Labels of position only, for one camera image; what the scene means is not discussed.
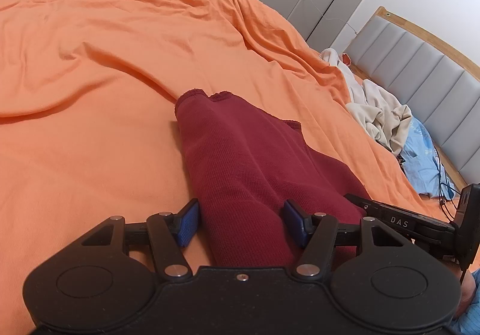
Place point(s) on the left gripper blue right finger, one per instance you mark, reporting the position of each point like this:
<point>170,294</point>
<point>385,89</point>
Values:
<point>315,234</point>

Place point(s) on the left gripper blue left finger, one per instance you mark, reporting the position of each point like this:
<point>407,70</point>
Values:
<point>169,233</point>

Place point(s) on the dark red knit garment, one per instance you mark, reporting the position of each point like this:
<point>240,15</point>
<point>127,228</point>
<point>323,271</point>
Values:
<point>243,165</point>

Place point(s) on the cream white clothes pile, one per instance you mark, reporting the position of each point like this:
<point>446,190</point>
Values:
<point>376,110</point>

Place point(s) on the person right hand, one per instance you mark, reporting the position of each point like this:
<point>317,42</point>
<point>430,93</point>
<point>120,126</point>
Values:
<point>469,301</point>

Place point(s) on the light blue garment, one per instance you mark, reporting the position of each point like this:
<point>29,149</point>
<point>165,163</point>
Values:
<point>422,164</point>

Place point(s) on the grey padded headboard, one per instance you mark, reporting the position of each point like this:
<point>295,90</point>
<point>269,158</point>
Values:
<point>438,83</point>

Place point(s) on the orange bed sheet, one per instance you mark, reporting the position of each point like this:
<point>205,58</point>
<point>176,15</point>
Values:
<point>88,89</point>

